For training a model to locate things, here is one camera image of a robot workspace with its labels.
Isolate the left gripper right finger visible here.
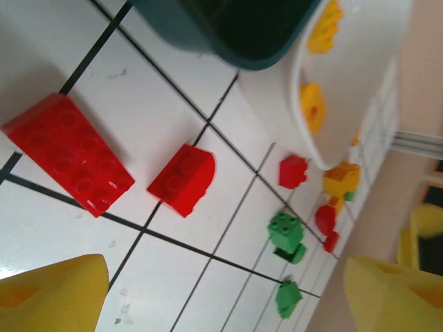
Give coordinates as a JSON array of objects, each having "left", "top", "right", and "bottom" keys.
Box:
[{"left": 344, "top": 255, "right": 443, "bottom": 332}]

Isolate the yellow lego brick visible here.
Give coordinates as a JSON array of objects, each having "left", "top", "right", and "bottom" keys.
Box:
[
  {"left": 322, "top": 161, "right": 361, "bottom": 200},
  {"left": 306, "top": 0, "right": 345, "bottom": 55},
  {"left": 328, "top": 196, "right": 347, "bottom": 215}
]

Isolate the red rectangular lego brick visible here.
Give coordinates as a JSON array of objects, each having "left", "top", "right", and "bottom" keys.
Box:
[{"left": 0, "top": 92, "right": 136, "bottom": 219}]

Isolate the small red lego brick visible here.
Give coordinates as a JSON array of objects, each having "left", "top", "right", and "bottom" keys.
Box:
[
  {"left": 323, "top": 230, "right": 341, "bottom": 254},
  {"left": 278, "top": 154, "right": 309, "bottom": 190},
  {"left": 314, "top": 203, "right": 337, "bottom": 239}
]

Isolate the teal plastic container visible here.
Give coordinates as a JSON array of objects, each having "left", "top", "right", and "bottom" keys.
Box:
[{"left": 127, "top": 0, "right": 325, "bottom": 72}]

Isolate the aluminium frame post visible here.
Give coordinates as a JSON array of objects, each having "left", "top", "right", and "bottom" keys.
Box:
[{"left": 392, "top": 129, "right": 443, "bottom": 158}]

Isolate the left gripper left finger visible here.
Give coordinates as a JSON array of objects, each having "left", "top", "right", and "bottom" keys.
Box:
[{"left": 0, "top": 254, "right": 110, "bottom": 332}]

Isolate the white plastic container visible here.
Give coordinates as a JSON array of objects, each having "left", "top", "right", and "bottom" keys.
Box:
[{"left": 290, "top": 0, "right": 413, "bottom": 171}]

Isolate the yellow round lego piece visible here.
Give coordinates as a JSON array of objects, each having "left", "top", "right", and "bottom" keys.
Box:
[{"left": 299, "top": 82, "right": 326, "bottom": 135}]

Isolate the red curved lego brick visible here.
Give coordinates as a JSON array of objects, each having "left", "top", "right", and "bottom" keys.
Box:
[{"left": 147, "top": 143, "right": 217, "bottom": 219}]

